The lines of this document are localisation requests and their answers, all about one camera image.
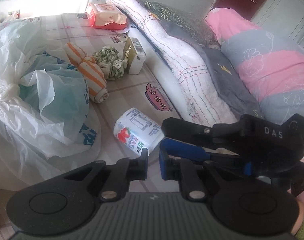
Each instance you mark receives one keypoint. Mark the small clear plastic bags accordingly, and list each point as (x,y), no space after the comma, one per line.
(6,16)

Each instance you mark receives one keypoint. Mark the green scrunchie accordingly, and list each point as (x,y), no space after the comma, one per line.
(109,65)

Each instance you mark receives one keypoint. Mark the green fuzzy cloth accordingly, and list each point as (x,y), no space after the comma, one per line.
(302,230)

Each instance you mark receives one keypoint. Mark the plaid bed sheet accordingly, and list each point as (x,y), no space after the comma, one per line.
(132,92)

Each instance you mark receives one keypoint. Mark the white panelled wardrobe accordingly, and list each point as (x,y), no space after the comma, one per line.
(289,7)

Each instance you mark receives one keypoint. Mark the pink and grey rolled quilt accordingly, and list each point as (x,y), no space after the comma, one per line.
(267,62)

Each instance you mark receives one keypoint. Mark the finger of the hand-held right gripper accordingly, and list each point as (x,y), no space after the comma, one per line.
(187,131)
(184,151)

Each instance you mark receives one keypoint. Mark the white plastic bag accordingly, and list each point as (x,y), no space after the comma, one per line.
(36,100)

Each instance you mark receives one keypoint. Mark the white fleece blanket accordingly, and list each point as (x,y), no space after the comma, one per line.
(192,75)

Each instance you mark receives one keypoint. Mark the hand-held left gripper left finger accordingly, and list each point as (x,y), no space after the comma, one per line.
(142,166)

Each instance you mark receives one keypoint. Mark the gold and white carton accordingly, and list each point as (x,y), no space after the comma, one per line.
(137,57)

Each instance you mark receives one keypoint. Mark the strawberry milk carton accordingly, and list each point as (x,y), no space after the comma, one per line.
(137,130)

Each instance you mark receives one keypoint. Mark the green floral pillow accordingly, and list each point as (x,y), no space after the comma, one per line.
(177,20)

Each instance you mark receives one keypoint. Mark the orange striped towel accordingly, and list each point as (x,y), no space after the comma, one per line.
(92,77)

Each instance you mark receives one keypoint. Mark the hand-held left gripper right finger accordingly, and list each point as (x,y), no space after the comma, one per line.
(164,166)

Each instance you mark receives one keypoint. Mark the grey quilt with yellow print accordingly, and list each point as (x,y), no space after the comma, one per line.
(229,80)

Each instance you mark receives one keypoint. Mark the red wet wipes pack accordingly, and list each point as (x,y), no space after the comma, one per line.
(104,16)

